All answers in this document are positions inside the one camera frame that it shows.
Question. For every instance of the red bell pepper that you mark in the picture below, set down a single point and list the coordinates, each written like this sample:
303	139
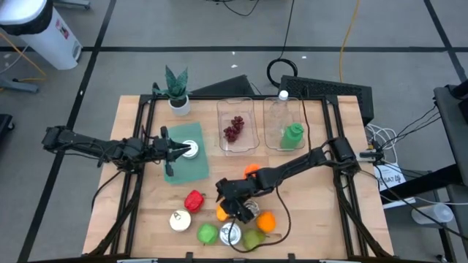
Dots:
194	201

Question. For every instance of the snake plant in white pot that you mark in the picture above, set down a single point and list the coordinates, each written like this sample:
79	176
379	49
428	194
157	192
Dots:
179	106

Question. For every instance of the clear plastic bin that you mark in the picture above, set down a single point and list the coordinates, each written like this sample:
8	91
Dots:
272	140
250	109

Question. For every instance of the orange plastic bottle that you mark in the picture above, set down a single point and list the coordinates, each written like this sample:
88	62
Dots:
250	170

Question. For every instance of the black aluminium table frame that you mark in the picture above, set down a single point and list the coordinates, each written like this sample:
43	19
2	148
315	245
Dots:
204	97

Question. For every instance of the white trash bin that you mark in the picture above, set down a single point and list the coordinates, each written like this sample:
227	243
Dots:
47	44

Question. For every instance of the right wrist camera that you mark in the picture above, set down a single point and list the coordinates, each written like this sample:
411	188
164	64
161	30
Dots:
244	185

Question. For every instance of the yellow mango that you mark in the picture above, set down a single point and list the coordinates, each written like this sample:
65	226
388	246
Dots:
220	215

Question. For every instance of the clear plastic water bottle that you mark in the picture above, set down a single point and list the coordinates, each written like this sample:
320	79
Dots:
279	113

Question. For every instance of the black floor equipment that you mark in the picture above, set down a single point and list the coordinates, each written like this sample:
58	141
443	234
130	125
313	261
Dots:
4	126

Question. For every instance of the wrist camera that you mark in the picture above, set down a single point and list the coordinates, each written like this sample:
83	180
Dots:
159	143
244	185

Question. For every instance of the teal plastic bin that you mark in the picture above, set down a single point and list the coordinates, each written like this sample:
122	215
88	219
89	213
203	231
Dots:
190	171

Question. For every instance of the bunch of red grapes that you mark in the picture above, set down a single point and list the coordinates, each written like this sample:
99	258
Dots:
234	129

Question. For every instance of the blue label tin can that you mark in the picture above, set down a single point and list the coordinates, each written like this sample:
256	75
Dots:
180	220
254	209

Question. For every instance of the black flat panel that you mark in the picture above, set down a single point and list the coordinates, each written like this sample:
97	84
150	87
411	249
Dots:
230	87

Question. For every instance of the clear plastic jug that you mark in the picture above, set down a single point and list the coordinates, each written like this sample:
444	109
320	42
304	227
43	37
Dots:
433	213

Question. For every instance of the gray stand base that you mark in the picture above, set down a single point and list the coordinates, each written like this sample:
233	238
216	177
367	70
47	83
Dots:
22	87

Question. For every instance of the silver lid tin can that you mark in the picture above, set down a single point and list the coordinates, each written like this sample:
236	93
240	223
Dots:
194	150

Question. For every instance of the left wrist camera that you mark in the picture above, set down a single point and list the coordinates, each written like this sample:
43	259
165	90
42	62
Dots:
159	143

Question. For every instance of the black trash bag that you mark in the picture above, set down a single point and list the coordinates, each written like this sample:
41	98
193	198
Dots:
47	20

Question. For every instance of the orange fruit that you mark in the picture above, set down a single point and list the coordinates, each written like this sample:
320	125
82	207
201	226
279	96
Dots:
267	223

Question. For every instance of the olive label tuna can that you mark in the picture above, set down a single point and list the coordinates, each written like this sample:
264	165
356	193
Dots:
230	234

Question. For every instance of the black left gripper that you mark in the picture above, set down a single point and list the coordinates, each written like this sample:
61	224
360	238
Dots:
169	168

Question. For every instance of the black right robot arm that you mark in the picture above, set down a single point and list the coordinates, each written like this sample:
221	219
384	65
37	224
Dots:
292	166

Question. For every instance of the white printed paper sheet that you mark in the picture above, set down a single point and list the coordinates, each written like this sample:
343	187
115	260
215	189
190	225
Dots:
391	179

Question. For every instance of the green plastic bottle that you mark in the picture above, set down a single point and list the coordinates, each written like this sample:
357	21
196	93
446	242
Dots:
291	137

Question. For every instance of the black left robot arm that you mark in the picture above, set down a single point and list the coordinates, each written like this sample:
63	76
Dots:
91	146

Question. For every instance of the black metal cart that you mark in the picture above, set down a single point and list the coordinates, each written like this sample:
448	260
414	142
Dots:
451	139

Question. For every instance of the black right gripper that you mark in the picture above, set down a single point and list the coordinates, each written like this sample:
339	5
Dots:
234	193

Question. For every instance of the green pear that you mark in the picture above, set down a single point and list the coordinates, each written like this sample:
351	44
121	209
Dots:
252	239

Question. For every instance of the green apple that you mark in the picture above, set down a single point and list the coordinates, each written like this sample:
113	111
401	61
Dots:
207	234

